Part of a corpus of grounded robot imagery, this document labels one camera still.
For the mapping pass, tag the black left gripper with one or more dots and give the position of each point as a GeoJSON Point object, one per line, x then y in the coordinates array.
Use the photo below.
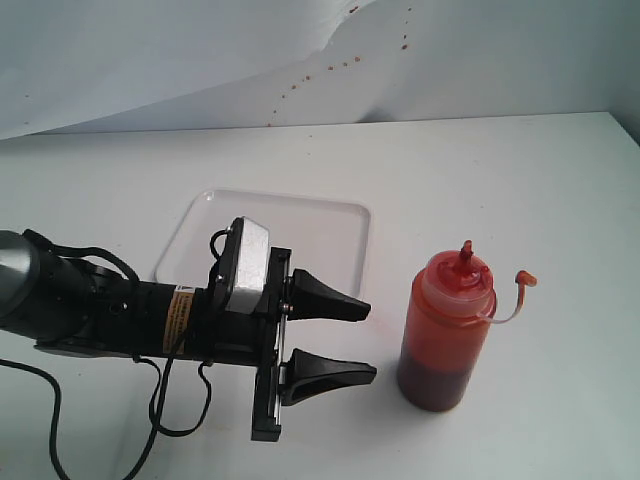
{"type": "Point", "coordinates": [256, 340]}

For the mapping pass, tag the red sauce squeeze bottle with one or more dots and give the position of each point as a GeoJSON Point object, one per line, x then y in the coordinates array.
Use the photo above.
{"type": "Point", "coordinates": [451, 308]}

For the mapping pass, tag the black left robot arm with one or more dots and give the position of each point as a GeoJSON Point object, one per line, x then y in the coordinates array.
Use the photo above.
{"type": "Point", "coordinates": [86, 302]}

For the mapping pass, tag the white rectangular plastic tray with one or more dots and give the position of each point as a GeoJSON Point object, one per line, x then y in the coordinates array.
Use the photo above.
{"type": "Point", "coordinates": [327, 238]}

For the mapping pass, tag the white paper backdrop sheet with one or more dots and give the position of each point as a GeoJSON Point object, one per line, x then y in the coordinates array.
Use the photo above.
{"type": "Point", "coordinates": [106, 66]}

